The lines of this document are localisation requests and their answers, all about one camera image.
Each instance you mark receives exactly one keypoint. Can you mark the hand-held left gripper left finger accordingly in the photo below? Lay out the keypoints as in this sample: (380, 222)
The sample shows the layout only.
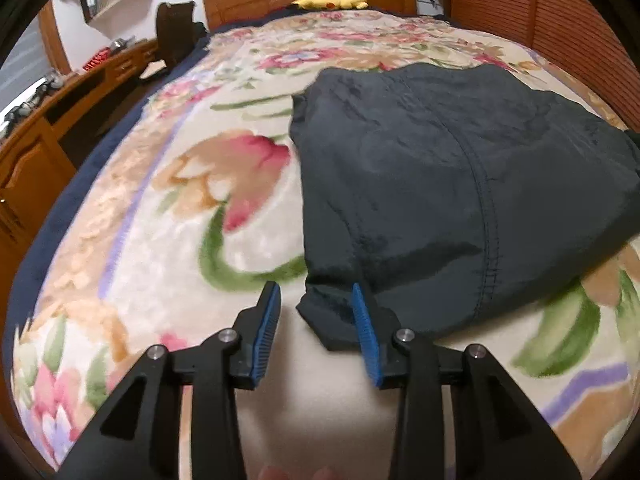
(264, 340)

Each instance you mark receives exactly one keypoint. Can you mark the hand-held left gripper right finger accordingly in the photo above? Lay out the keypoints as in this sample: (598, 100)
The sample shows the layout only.
(367, 340)

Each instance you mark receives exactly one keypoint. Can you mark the black jacket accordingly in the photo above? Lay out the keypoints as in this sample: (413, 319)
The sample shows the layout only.
(425, 160)

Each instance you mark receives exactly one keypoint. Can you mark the floral blanket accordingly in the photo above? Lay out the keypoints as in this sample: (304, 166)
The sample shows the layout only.
(200, 210)

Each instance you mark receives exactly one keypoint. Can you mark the wooden desk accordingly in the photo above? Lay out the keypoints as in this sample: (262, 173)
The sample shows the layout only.
(30, 170)

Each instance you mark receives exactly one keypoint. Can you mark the dark chair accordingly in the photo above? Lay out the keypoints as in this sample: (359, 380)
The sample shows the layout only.
(172, 30)

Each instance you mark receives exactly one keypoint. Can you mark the metal bowl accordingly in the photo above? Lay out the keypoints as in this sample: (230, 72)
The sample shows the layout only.
(121, 44)

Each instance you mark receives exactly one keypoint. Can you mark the dark desk clutter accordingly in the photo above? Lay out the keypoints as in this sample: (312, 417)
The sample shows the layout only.
(35, 97)

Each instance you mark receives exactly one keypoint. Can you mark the window blind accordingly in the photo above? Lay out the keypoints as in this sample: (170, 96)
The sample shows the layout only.
(25, 55)

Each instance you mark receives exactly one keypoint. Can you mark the slatted wooden wardrobe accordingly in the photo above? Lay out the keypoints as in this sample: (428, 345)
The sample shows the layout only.
(550, 15)

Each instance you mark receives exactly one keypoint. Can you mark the wooden window frame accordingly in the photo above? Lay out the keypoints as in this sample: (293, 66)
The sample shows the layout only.
(54, 37)

